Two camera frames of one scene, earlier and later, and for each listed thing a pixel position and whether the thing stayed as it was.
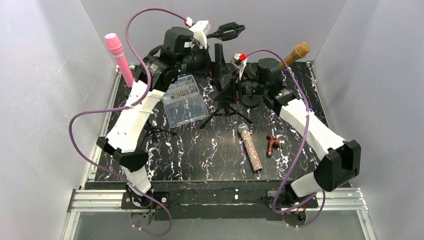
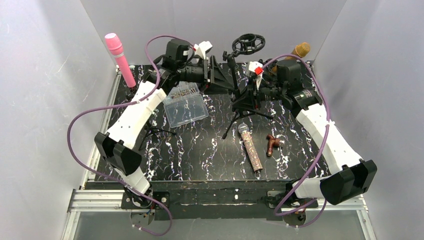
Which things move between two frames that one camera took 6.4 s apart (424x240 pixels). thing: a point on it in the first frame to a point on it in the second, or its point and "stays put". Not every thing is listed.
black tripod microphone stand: (226, 32) to (245, 44)
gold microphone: (299, 51) stays put
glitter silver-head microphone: (251, 146) stays put
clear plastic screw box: (182, 103) stays put
